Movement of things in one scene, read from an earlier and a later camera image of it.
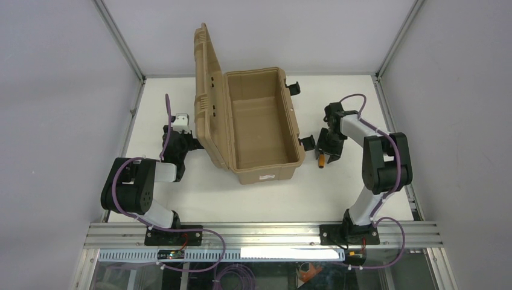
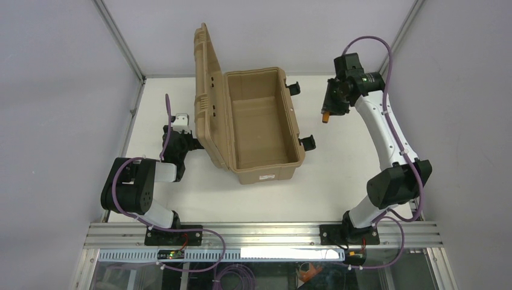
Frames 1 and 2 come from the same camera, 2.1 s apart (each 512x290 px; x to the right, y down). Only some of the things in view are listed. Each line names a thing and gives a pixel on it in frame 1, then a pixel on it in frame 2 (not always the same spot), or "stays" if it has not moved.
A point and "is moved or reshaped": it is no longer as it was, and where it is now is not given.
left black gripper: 183,143 stays
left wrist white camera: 181,123 stays
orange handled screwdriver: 321,160 is moved or reshaped
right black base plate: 348,234 stays
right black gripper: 329,145 -> 331,103
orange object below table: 305,276 stays
